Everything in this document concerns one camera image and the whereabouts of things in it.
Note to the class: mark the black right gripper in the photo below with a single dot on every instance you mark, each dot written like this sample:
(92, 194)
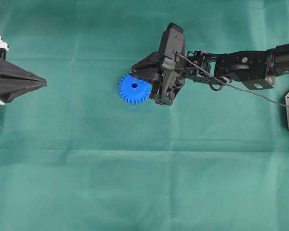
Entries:
(164, 73)

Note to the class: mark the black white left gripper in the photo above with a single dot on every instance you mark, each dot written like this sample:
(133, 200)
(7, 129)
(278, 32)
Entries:
(10, 91)

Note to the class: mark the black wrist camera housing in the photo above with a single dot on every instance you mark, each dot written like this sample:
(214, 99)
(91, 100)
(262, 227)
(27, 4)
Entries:
(172, 42)

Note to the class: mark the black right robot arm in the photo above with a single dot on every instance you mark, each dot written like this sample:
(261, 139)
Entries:
(256, 70)

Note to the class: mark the green table cloth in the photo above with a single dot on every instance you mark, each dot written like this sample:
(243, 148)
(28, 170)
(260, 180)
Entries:
(75, 157)

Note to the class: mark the blue plastic gear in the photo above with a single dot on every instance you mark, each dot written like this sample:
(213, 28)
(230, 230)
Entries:
(132, 90)

